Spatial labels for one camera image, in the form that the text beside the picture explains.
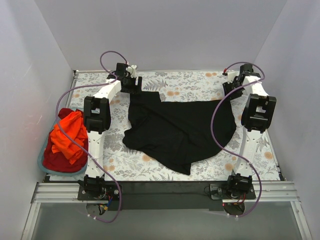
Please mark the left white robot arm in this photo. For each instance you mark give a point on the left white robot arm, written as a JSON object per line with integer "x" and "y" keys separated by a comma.
{"x": 97, "y": 120}

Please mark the black t shirt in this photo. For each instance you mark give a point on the black t shirt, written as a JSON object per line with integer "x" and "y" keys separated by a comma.
{"x": 177, "y": 134}

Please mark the orange t shirt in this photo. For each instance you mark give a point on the orange t shirt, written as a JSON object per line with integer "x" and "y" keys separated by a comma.
{"x": 69, "y": 136}

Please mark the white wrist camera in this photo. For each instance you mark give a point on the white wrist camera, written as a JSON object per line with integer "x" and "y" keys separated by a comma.
{"x": 230, "y": 74}
{"x": 132, "y": 71}

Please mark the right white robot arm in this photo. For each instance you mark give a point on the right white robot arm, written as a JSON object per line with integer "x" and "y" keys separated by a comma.
{"x": 256, "y": 118}

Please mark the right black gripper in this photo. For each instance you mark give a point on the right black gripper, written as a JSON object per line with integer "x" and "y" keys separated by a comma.
{"x": 229, "y": 88}

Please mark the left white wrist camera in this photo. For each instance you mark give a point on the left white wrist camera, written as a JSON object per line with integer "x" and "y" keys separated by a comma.
{"x": 132, "y": 71}

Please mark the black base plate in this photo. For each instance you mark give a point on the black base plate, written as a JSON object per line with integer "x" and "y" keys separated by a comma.
{"x": 161, "y": 195}

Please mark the aluminium rail frame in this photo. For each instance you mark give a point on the aluminium rail frame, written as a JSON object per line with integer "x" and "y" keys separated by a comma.
{"x": 57, "y": 214}

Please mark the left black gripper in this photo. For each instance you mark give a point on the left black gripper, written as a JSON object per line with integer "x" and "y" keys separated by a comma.
{"x": 132, "y": 85}

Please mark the teal plastic basket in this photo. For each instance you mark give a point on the teal plastic basket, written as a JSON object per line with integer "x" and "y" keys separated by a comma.
{"x": 41, "y": 157}

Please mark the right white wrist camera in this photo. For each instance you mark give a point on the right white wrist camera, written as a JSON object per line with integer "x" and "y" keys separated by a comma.
{"x": 230, "y": 74}

